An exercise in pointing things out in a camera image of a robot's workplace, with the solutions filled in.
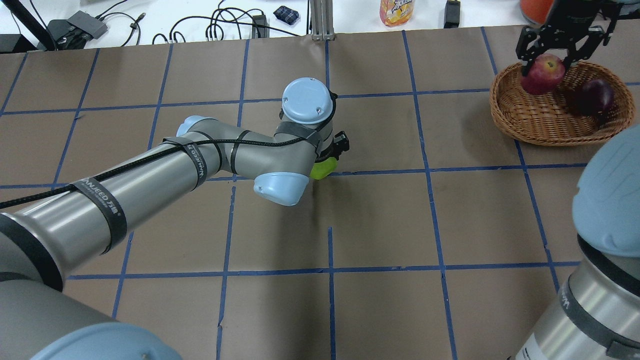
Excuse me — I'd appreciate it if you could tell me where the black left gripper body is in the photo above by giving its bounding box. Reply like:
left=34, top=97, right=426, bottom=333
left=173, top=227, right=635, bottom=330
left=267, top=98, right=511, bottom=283
left=315, top=130, right=350, bottom=163

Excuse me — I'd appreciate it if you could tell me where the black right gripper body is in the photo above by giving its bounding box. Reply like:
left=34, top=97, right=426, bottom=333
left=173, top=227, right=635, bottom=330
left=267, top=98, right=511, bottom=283
left=519, top=0, right=618, bottom=52

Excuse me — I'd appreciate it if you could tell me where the green apple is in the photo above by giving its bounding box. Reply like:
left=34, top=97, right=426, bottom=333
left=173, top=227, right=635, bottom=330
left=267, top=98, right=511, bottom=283
left=310, top=156, right=338, bottom=181

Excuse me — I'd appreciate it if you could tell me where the red yellow apple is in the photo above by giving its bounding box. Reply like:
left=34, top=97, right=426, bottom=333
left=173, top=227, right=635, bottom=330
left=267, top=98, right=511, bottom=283
left=520, top=54, right=566, bottom=96

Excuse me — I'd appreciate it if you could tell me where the dark red apple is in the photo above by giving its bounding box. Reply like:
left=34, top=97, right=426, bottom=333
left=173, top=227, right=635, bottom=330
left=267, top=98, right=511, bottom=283
left=570, top=78, right=615, bottom=116

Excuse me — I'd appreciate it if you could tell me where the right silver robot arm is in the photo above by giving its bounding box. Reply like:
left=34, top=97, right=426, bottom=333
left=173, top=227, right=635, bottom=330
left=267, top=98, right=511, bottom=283
left=507, top=0, right=640, bottom=360

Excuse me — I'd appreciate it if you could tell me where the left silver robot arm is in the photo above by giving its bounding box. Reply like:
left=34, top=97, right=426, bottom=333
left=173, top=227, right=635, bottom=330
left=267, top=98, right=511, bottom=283
left=0, top=77, right=349, bottom=360

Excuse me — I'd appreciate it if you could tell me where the woven wicker basket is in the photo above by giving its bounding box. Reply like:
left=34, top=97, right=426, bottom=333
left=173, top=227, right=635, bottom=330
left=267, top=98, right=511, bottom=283
left=489, top=61, right=637, bottom=147

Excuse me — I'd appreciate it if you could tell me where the black power adapter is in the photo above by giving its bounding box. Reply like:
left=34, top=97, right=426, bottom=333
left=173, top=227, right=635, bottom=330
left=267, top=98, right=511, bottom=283
left=443, top=0, right=461, bottom=29

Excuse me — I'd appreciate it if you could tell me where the orange juice bottle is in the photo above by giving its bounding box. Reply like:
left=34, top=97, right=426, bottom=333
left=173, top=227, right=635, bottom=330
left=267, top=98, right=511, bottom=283
left=379, top=0, right=415, bottom=28

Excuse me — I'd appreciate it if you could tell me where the small dark blue pouch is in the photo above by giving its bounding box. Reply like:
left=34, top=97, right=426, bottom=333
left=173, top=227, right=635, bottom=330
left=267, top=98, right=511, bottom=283
left=273, top=6, right=300, bottom=26

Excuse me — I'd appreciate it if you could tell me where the black usb hub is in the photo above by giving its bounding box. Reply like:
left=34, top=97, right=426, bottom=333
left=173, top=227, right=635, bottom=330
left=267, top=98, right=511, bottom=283
left=66, top=10, right=108, bottom=39

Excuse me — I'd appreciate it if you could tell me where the black monitor stand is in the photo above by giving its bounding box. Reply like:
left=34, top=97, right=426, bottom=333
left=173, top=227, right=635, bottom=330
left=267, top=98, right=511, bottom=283
left=1, top=0, right=58, bottom=51

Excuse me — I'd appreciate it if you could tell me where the aluminium frame post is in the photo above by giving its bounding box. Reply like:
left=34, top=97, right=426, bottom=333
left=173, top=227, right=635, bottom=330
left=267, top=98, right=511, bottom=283
left=308, top=0, right=335, bottom=41

